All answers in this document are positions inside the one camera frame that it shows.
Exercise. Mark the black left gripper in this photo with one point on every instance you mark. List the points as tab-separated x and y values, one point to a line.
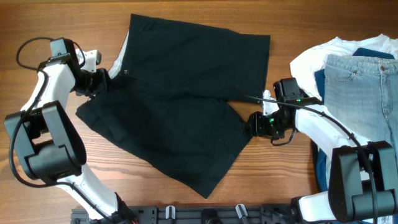
103	85

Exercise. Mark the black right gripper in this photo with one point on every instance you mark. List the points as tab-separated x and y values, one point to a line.
253	125

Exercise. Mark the black shorts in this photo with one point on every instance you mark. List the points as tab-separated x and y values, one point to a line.
169	94

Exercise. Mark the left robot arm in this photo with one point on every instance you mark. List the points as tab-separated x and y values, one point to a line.
46	149

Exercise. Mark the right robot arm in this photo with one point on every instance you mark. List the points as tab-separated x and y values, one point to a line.
363	176

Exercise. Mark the white t-shirt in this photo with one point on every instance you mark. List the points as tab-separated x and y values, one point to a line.
304	66

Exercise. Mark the light blue denim shorts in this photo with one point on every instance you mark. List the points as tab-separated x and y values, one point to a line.
361	92

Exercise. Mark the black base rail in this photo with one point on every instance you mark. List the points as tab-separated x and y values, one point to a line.
264	214

